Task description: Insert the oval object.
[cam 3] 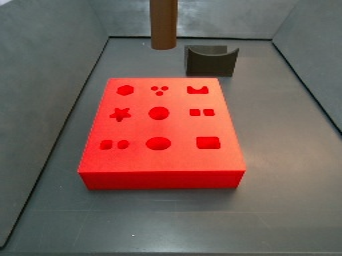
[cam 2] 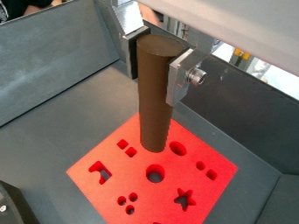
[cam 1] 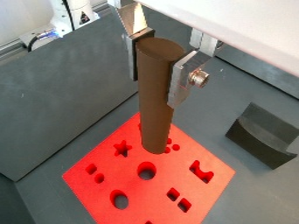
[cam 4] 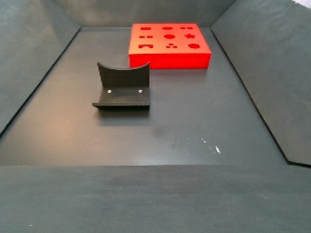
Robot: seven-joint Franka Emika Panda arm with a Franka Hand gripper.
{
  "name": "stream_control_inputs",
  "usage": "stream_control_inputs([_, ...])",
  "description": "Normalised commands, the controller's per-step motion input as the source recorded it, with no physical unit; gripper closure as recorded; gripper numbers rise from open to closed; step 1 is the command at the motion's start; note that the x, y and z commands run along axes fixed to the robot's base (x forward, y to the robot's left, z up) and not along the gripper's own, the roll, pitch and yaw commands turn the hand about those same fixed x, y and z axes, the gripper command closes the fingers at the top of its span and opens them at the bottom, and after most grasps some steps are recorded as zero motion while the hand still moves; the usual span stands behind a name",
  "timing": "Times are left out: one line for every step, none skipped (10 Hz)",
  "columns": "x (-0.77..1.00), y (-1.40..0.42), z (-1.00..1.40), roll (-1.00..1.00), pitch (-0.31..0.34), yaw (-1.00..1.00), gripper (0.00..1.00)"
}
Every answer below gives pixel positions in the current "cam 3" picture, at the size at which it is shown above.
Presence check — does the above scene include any brown oval peg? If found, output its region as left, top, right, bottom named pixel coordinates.
left=150, top=0, right=178, bottom=50

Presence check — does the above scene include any red shape sorter block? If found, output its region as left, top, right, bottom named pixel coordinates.
left=78, top=78, right=246, bottom=190

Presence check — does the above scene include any dark grey curved block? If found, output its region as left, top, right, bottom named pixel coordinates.
left=184, top=45, right=239, bottom=77

